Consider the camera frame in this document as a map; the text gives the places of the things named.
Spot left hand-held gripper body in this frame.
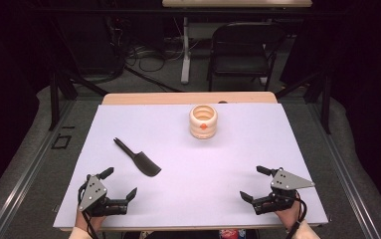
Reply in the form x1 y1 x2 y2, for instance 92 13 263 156
77 173 129 219

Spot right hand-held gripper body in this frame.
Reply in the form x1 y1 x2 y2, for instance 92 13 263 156
251 167 316 216

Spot black plastic spatula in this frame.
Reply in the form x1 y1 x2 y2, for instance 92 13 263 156
112 137 162 178

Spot cream ribbed utensil cup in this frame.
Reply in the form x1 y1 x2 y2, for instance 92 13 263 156
188 104 219 139

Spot person's left hand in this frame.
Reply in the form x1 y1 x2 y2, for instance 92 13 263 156
75 211 107 233

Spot person's right hand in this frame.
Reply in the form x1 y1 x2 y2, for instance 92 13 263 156
275 198 306 232

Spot red and blue packet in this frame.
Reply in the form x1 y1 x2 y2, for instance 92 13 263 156
218 228 247 239

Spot white board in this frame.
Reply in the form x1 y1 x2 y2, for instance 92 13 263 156
52 103 329 229

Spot black metal stand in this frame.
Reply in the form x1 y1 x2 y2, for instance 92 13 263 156
47 71 109 131
276 71 332 135

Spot wooden table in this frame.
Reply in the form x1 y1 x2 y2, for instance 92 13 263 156
60 92 321 232

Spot black folding chair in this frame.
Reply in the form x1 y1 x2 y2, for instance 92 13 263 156
207 22 286 93

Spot dark equipment cabinet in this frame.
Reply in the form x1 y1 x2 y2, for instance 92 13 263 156
58 16 126 76

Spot white desk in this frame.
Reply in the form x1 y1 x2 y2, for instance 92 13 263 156
161 0 313 85

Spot black horizontal bar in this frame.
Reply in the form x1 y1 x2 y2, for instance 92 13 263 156
28 8 345 22

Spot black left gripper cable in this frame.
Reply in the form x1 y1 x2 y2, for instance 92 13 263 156
77 185 101 239

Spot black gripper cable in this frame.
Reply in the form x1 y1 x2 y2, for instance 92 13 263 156
77 185 101 239
286 190 308 239

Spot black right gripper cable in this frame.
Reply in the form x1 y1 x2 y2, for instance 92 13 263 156
286 190 308 239

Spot aluminium floor rail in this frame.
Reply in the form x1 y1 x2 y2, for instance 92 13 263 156
305 99 381 239
0 99 77 239

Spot loose floor cables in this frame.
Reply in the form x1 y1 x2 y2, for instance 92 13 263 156
124 41 186 94

